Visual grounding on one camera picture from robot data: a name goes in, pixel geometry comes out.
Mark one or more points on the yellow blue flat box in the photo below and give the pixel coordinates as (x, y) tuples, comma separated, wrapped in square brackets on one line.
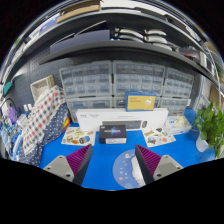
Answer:
[(140, 101)]

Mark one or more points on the large colourful sticker sheet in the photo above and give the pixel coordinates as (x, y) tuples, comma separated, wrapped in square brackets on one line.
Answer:
[(158, 137)]

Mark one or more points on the small colourful sticker sheet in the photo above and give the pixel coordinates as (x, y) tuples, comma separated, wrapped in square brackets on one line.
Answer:
[(78, 136)]

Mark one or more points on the navy white dotted cloth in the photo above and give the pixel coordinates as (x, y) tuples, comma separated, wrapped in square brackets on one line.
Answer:
[(55, 130)]

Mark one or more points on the small black box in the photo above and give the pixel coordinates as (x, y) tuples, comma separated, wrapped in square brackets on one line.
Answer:
[(112, 135)]

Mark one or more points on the round blue rabbit mouse pad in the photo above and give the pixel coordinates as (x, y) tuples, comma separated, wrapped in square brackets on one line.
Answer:
[(121, 170)]

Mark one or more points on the white woven basket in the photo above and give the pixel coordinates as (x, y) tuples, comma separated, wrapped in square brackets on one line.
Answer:
[(41, 87)]

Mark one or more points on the white keyboard packaging box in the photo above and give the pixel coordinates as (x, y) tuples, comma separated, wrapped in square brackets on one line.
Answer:
[(90, 118)]

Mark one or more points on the red blue checked cloth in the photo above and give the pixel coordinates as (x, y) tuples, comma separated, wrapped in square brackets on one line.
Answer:
[(43, 113)]

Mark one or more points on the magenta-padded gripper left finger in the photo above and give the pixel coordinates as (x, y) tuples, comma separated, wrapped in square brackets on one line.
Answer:
[(61, 166)]

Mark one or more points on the green plant in white pot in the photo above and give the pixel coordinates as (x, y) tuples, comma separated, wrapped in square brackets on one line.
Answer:
[(211, 123)]

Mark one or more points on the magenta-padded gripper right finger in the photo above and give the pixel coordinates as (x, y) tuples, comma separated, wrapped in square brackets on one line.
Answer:
[(166, 166)]

